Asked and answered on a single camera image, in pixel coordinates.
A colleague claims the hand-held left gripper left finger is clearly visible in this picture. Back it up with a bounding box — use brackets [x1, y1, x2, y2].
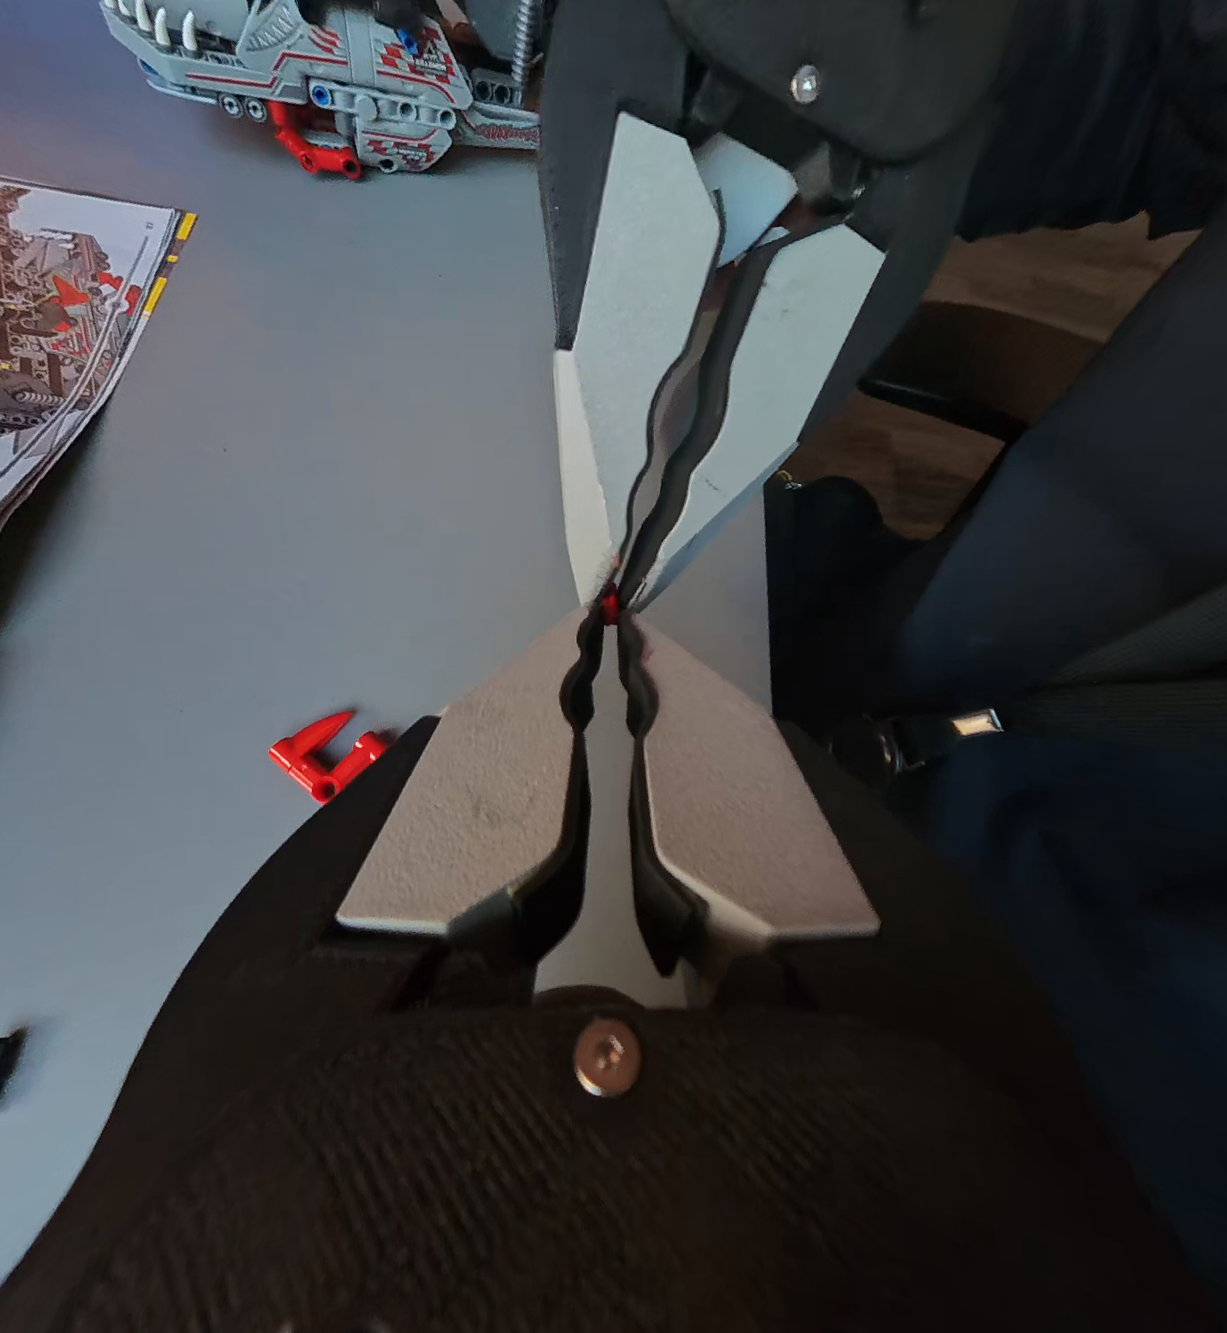
[334, 607, 599, 965]

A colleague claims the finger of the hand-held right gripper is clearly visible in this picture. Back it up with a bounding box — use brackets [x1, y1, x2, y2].
[551, 107, 727, 608]
[616, 133, 893, 614]

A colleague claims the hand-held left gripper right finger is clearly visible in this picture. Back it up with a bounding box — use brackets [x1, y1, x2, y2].
[616, 614, 881, 978]

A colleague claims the red lego claw assembly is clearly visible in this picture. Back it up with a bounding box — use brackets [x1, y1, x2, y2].
[267, 710, 396, 804]

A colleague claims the grey dinosaur lego model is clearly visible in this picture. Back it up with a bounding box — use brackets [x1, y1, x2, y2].
[101, 0, 543, 184]

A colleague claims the person's right forearm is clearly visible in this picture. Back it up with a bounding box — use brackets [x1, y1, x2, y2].
[956, 0, 1227, 246]

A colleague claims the lego instruction booklet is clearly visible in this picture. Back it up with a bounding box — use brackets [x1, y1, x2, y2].
[0, 165, 199, 742]

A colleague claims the person's dark navy clothing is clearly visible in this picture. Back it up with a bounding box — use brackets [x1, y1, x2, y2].
[769, 156, 1227, 1333]

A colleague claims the black lanyard strap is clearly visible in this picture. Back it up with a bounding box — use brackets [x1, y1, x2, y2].
[947, 563, 1227, 751]

